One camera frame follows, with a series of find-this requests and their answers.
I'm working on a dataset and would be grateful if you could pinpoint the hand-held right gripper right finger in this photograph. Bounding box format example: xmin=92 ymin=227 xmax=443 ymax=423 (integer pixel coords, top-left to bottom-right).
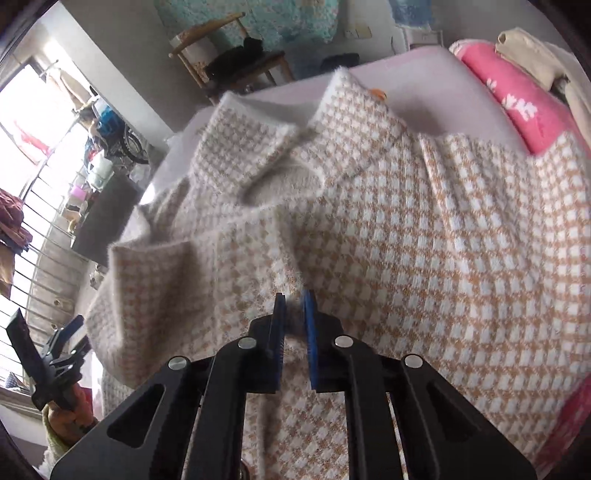
xmin=301 ymin=290 xmax=539 ymax=480

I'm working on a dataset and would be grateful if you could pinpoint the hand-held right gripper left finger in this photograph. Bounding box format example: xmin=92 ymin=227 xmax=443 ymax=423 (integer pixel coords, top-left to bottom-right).
xmin=50 ymin=293 xmax=289 ymax=480

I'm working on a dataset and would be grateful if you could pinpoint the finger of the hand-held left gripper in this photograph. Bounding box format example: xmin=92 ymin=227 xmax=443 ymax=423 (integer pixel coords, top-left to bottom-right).
xmin=44 ymin=315 xmax=86 ymax=359
xmin=65 ymin=336 xmax=93 ymax=365

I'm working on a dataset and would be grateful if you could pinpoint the brown white houndstooth blanket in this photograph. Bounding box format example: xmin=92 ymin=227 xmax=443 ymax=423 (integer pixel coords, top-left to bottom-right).
xmin=85 ymin=71 xmax=591 ymax=480

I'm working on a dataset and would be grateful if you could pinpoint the person's left hand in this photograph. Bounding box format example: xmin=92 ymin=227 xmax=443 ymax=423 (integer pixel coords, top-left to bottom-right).
xmin=55 ymin=385 xmax=99 ymax=435

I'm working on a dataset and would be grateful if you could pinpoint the metal window railing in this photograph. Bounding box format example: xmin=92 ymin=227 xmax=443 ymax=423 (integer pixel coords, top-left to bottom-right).
xmin=0 ymin=152 xmax=103 ymax=402

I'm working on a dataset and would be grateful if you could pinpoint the dark red cloth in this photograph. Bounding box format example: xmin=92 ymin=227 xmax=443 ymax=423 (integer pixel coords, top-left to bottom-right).
xmin=0 ymin=191 xmax=34 ymax=253

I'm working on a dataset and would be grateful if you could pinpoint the dark brown board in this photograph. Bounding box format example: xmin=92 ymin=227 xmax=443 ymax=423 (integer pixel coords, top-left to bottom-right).
xmin=71 ymin=173 xmax=149 ymax=269

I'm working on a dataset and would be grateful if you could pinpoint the white bag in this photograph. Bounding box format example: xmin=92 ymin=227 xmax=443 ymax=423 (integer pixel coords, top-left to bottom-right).
xmin=89 ymin=158 xmax=115 ymax=191

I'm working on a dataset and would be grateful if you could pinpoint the red hanging garment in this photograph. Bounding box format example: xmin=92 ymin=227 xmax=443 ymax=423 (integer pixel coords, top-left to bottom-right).
xmin=13 ymin=120 xmax=50 ymax=163

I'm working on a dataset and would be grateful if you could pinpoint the wheelchair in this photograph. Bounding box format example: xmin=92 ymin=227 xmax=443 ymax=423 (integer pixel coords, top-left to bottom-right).
xmin=92 ymin=104 xmax=154 ymax=165

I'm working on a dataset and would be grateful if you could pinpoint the beige hanging jacket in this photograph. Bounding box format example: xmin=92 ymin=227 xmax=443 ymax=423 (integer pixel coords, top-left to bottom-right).
xmin=46 ymin=65 xmax=93 ymax=110

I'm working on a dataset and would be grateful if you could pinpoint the bed with pink printed sheet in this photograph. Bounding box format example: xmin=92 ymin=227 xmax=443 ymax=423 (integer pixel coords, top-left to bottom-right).
xmin=90 ymin=46 xmax=539 ymax=416

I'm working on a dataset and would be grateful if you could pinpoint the wooden chair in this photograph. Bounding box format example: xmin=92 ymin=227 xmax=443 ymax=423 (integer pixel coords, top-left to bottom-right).
xmin=168 ymin=13 xmax=295 ymax=105

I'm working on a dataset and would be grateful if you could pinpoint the black round basket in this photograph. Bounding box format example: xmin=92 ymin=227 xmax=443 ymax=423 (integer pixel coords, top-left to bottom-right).
xmin=321 ymin=53 xmax=360 ymax=73

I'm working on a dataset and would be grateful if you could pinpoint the black bag on chair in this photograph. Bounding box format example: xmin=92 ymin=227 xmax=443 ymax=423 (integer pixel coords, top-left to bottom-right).
xmin=203 ymin=37 xmax=266 ymax=81

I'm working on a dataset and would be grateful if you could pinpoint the white floral board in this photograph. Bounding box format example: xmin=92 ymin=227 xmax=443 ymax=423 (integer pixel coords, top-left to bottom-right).
xmin=171 ymin=36 xmax=219 ymax=71

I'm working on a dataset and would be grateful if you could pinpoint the pink fleece blanket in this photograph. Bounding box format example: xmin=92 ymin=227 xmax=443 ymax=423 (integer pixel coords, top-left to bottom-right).
xmin=448 ymin=39 xmax=591 ymax=155

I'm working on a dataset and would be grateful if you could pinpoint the white water dispenser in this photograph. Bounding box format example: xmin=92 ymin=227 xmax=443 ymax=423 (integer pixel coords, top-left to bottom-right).
xmin=392 ymin=24 xmax=445 ymax=52

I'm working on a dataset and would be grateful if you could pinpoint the beige folded garment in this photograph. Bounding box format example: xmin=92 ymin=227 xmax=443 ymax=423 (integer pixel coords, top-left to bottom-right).
xmin=495 ymin=28 xmax=591 ymax=112

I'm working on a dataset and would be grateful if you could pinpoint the teal floral wall cloth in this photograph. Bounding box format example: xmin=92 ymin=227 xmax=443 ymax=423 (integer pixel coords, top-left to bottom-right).
xmin=154 ymin=0 xmax=342 ymax=45

